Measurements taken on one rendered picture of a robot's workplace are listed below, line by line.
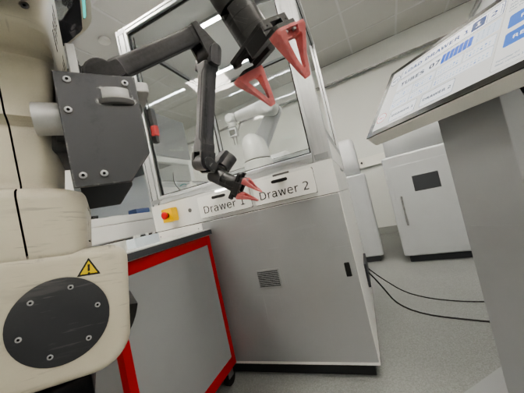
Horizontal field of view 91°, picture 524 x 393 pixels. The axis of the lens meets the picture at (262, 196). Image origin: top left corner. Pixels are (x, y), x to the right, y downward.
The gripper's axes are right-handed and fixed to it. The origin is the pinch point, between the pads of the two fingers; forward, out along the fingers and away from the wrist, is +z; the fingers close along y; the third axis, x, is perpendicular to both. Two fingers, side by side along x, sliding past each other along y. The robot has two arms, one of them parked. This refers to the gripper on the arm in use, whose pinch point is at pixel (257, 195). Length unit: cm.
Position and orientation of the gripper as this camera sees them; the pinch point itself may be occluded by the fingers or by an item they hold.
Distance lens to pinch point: 91.9
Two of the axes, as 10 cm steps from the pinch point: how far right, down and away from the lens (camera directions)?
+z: 8.9, 4.1, -1.9
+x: -2.7, 1.5, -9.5
